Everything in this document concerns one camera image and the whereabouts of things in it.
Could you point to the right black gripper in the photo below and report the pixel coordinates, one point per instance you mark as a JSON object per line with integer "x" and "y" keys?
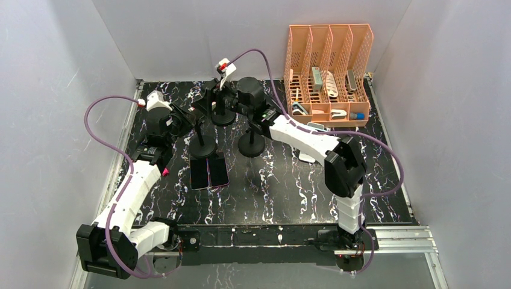
{"x": 203, "y": 105}

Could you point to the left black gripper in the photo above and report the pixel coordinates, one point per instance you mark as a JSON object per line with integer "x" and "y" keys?
{"x": 187, "y": 123}

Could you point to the black phone stand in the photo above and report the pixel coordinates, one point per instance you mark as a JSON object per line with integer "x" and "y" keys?
{"x": 201, "y": 146}
{"x": 218, "y": 119}
{"x": 251, "y": 144}

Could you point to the purple-edged phone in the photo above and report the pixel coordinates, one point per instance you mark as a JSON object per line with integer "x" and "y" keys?
{"x": 217, "y": 169}

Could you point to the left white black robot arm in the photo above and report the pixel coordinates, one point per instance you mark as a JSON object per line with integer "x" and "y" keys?
{"x": 110, "y": 245}

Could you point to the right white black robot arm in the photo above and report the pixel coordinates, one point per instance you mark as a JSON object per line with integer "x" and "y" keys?
{"x": 341, "y": 159}

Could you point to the light blue phone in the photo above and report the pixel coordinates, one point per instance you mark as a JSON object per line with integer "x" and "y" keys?
{"x": 318, "y": 127}

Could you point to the grey stapler in organizer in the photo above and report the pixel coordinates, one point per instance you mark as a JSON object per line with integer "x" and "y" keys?
{"x": 316, "y": 78}

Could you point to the orange file organizer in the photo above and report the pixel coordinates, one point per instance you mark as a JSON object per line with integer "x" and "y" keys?
{"x": 335, "y": 48}

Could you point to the white ribbed item in organizer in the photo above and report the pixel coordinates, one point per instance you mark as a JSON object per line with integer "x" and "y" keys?
{"x": 331, "y": 86}

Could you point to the white tape dispenser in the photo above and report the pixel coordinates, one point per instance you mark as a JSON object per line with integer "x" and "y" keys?
{"x": 338, "y": 114}

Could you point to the grey item in organizer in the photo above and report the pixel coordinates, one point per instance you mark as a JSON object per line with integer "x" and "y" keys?
{"x": 350, "y": 81}

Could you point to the blue capped tube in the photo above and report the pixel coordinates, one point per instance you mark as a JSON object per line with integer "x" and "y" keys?
{"x": 357, "y": 116}

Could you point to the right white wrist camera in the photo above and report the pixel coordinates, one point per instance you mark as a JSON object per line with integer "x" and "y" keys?
{"x": 225, "y": 69}

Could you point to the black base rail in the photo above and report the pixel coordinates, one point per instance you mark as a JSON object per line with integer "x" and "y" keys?
{"x": 323, "y": 244}

